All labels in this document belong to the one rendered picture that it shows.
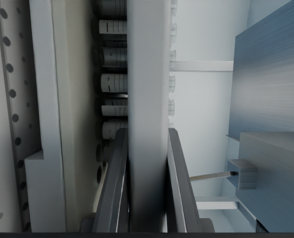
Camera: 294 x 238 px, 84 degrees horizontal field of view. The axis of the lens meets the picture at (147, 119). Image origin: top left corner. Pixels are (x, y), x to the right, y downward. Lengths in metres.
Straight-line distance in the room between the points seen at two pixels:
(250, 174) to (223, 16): 3.76
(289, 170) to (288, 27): 0.40
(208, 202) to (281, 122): 0.97
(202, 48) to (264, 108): 3.19
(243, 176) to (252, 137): 0.05
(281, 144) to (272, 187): 0.05
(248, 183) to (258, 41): 0.46
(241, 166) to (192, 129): 3.61
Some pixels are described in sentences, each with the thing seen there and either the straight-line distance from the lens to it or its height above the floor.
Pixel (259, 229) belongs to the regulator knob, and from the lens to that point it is 0.28.
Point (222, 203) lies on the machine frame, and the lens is 1.42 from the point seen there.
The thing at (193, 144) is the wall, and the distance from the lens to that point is 4.00.
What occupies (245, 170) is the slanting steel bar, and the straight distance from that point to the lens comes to 0.25.
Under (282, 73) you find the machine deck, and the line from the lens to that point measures 0.53.
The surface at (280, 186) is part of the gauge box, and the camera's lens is 0.23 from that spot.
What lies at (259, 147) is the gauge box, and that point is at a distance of 0.25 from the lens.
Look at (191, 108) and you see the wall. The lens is 3.70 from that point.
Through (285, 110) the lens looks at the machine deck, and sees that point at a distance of 0.52.
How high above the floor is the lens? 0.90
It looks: 1 degrees up
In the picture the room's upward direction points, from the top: 90 degrees clockwise
